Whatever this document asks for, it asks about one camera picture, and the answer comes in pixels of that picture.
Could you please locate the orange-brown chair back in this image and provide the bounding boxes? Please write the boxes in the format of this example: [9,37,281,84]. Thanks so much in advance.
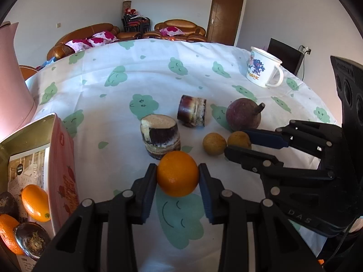
[18,65,40,81]

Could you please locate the brown longan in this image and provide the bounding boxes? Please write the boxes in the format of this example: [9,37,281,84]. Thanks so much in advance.
[227,131,252,150]
[202,133,227,156]

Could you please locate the printed paper leaflet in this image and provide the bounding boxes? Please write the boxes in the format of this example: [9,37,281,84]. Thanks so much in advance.
[7,147,56,272]

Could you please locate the dark mangosteen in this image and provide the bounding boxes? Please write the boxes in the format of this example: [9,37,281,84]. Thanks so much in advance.
[15,222,52,261]

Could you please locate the black cable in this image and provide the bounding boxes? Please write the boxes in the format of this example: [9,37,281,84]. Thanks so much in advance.
[323,215,358,272]

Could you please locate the brown leather armchair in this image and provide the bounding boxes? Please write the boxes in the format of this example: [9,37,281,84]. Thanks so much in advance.
[143,19,207,44]

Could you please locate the brown wooden door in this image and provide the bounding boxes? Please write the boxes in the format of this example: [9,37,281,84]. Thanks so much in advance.
[206,0,245,46]

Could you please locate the purple mangosteen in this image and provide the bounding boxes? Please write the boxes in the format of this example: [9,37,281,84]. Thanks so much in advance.
[226,98,265,132]

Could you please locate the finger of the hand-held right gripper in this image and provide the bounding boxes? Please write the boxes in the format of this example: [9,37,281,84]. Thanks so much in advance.
[241,120,342,158]
[224,146,339,180]

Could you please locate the long brown leather sofa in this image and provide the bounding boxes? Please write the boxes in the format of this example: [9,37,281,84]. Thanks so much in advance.
[47,23,142,61]

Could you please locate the pink electric kettle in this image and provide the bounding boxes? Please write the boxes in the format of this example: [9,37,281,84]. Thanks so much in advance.
[0,21,37,142]

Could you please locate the notched sugarcane piece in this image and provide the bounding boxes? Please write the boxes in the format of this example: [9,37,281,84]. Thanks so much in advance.
[140,115,181,160]

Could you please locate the pink tin box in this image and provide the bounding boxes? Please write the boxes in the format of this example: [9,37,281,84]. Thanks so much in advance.
[0,113,80,272]

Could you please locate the blue clothes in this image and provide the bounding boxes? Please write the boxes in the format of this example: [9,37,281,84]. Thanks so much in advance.
[38,57,57,70]

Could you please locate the round orange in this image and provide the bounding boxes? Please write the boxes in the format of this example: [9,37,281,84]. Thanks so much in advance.
[157,151,199,198]
[0,214,26,256]

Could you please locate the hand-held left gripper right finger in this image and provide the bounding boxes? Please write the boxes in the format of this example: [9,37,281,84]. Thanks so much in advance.
[199,163,324,272]

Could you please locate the black television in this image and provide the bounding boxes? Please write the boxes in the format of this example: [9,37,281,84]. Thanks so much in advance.
[267,38,302,77]

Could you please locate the purple sugarcane piece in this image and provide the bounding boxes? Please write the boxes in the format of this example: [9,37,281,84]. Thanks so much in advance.
[177,95,207,127]

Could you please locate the pink floral pillow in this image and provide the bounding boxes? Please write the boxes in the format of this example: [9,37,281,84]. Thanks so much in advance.
[89,31,119,46]
[65,40,94,52]
[159,26,185,36]

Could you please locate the stacked dark chairs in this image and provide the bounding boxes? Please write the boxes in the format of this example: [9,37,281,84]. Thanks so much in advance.
[121,14,151,33]

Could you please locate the white enamel mug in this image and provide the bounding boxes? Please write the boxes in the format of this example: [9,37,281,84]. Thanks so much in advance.
[245,47,284,88]

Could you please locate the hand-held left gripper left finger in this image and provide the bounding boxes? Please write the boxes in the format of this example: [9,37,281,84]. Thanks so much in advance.
[32,163,158,272]

